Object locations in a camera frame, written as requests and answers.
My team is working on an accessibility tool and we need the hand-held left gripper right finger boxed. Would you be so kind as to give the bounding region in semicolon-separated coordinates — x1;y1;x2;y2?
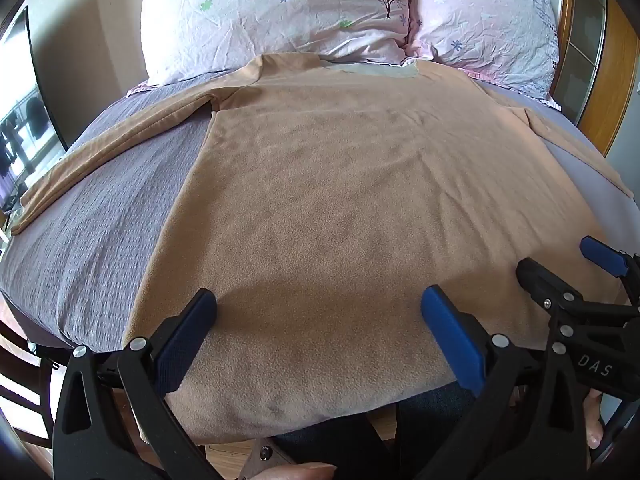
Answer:
420;285;590;480

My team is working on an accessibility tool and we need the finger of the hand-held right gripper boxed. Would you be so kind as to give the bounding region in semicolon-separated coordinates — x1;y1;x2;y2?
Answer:
516;257;633;326
579;235;640;311

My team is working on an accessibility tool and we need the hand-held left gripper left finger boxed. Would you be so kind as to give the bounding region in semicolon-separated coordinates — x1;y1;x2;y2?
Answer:
52;287;218;480

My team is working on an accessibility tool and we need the tan fleece long-sleeve shirt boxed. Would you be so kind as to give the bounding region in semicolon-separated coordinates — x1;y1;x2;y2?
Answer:
10;52;637;447

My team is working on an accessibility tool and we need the person's right hand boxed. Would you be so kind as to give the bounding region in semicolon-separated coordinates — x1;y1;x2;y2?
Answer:
584;389;607;451

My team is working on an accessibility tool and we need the person's left hand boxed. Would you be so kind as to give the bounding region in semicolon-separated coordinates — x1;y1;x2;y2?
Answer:
267;462;339;480

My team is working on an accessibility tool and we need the bed with grey-purple sheet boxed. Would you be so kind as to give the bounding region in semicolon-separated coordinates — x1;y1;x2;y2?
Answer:
0;72;640;361

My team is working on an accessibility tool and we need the dark wooden chair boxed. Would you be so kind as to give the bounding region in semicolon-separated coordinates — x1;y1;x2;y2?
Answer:
0;317;67;463

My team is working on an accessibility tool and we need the wooden glass-panel wardrobe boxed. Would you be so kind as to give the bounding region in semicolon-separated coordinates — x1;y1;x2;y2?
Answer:
549;0;640;157

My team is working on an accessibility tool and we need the black flat television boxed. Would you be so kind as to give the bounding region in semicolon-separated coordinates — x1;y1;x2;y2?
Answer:
0;6;69;213

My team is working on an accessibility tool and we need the pink floral pillow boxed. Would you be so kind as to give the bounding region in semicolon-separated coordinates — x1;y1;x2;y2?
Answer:
402;0;562;111

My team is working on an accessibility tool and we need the pink floral pillow tree print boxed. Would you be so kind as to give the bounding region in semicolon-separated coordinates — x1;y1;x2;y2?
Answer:
132;0;414;87

